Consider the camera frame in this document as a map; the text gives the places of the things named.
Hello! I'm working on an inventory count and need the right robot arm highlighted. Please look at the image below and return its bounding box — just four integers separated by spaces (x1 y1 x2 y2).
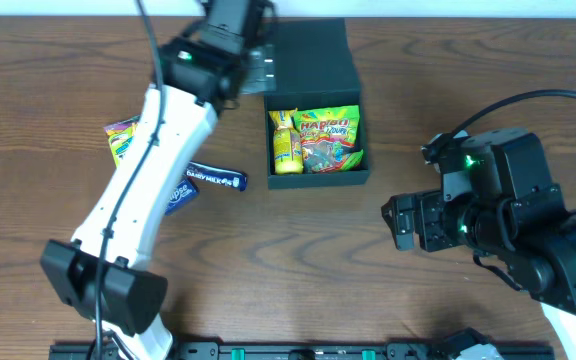
381 128 576 359

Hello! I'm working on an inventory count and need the blue Eclipse mints tin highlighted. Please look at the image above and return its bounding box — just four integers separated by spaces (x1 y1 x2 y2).
165 178 199 216

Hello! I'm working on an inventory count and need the black gift box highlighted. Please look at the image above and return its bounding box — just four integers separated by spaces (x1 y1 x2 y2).
264 19 370 190

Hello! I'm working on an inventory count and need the small yellow snack packet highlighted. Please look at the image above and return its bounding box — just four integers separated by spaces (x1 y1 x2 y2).
268 108 298 130

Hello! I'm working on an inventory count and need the blue Dairy Milk bar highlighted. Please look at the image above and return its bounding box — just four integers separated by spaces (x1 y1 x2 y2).
185 161 247 192

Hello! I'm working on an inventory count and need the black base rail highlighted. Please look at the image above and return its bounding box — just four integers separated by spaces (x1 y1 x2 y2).
48 327 555 360

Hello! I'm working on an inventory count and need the yellow sour candy canister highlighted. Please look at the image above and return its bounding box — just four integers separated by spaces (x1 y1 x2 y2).
273 128 304 175

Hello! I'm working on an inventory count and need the green Haribo gummy bag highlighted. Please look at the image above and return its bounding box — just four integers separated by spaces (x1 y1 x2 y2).
294 105 364 173

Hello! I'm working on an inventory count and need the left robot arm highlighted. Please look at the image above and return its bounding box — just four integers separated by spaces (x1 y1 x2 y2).
40 1 277 359

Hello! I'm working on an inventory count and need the green Pretz snack box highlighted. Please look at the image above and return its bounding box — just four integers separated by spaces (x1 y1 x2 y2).
104 115 140 166

